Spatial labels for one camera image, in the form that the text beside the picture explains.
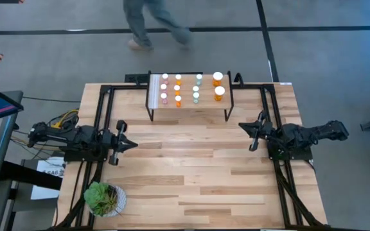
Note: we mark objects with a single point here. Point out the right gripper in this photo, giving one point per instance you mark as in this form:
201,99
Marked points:
263,130

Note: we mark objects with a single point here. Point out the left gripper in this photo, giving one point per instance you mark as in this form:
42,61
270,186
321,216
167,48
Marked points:
116,141

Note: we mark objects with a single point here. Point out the large orange pill bottle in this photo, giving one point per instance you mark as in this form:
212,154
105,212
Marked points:
219,90
217,76

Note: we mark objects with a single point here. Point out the slim orange pill bottle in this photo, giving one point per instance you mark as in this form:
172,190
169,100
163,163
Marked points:
177,88

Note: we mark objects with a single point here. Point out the short orange pill bottle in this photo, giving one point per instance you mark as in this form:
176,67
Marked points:
178,77

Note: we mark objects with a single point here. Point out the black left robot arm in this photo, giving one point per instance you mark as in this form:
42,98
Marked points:
75,138

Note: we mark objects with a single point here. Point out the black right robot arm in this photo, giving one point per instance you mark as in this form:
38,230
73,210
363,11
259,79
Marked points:
307,133

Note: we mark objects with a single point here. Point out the wooden shelf with black legs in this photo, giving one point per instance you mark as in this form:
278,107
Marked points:
204,102

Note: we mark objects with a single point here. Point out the green plant in white pot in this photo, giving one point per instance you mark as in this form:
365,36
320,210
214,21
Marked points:
101,199

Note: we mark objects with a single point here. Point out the black power strip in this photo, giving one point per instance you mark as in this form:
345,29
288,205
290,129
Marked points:
137,78

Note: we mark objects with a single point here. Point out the white paper sheet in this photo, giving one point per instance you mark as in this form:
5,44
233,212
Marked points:
48,170

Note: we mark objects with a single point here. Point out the person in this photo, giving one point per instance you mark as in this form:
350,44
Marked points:
137,22

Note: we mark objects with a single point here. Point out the black bracket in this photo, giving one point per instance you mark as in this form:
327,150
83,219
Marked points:
238,79

